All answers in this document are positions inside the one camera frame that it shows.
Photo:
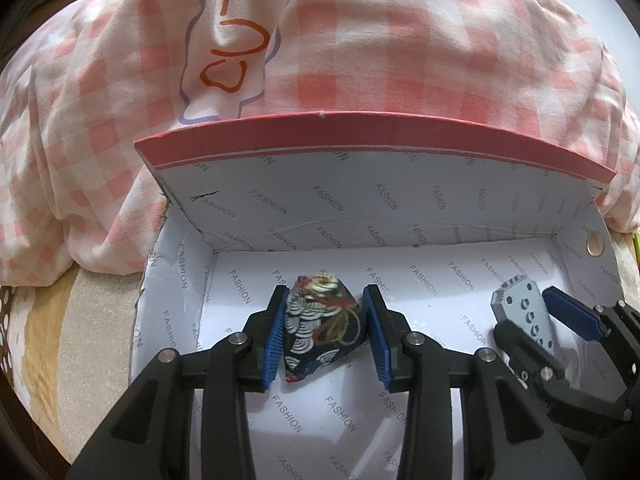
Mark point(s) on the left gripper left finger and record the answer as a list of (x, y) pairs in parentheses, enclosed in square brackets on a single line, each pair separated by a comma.
[(260, 364)]

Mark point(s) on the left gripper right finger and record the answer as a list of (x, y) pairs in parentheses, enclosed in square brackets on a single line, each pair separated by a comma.
[(386, 331)]

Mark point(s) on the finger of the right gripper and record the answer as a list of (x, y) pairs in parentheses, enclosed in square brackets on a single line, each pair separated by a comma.
[(615, 328), (546, 377)]

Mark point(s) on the grey metal perforated block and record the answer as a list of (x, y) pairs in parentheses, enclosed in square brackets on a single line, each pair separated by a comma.
[(519, 300)]

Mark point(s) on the red cardboard box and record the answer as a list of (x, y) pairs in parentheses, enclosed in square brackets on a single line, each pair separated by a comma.
[(433, 212)]

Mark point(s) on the beige fleece blanket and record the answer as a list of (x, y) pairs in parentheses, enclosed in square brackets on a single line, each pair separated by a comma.
[(66, 351)]

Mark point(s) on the pink checkered quilt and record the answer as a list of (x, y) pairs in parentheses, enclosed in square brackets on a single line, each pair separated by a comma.
[(101, 74)]

